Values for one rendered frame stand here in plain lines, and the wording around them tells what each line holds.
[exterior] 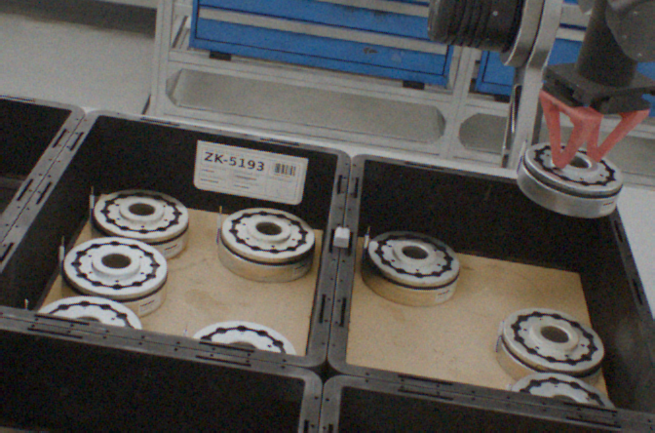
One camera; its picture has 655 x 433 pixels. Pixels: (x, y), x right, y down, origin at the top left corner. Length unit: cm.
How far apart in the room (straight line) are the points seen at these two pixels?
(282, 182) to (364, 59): 180
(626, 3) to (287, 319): 45
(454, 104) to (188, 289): 200
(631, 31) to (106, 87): 268
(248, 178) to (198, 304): 19
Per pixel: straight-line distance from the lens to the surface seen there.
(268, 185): 124
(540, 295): 124
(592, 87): 107
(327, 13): 298
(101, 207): 120
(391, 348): 110
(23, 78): 356
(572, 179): 111
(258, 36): 301
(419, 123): 358
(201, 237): 122
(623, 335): 111
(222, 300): 112
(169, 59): 305
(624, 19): 99
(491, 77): 306
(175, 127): 123
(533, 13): 189
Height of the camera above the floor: 148
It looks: 29 degrees down
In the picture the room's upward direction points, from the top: 10 degrees clockwise
